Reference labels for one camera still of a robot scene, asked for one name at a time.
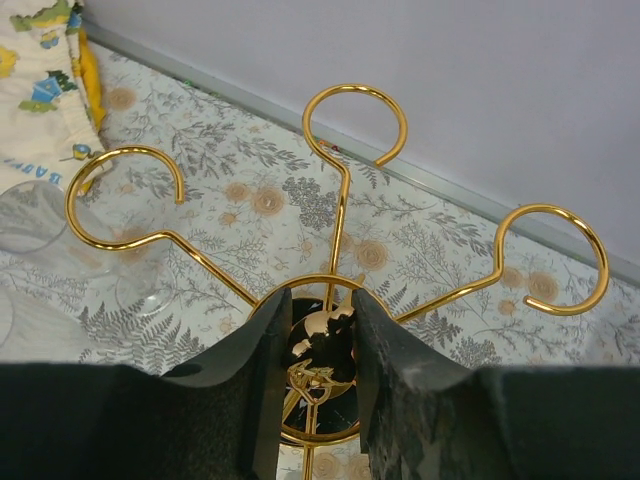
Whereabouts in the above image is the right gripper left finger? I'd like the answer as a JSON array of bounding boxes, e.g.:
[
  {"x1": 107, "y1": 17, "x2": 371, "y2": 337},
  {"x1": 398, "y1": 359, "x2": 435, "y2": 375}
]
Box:
[{"x1": 1, "y1": 287, "x2": 293, "y2": 479}]

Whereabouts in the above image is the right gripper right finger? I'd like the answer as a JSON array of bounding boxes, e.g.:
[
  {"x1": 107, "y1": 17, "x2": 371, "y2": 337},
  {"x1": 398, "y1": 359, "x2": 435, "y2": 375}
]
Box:
[{"x1": 352, "y1": 289, "x2": 639, "y2": 479}]

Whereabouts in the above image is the gold wine glass rack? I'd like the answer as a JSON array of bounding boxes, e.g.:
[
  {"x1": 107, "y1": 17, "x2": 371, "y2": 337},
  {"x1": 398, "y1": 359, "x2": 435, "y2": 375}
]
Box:
[{"x1": 64, "y1": 83, "x2": 611, "y2": 480}]

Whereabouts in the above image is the tall clear flute glass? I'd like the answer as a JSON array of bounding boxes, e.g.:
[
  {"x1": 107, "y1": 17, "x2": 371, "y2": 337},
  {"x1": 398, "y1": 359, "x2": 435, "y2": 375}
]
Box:
[{"x1": 1, "y1": 180, "x2": 176, "y2": 317}]

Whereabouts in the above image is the floral table mat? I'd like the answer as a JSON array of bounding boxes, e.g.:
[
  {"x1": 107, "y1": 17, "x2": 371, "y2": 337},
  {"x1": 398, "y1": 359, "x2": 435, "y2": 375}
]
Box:
[{"x1": 1, "y1": 47, "x2": 639, "y2": 374}]

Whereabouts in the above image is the dinosaur print cloth bag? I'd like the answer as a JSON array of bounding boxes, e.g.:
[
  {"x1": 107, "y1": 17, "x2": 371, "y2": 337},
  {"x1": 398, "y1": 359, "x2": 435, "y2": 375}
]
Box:
[{"x1": 1, "y1": 0, "x2": 106, "y2": 190}]

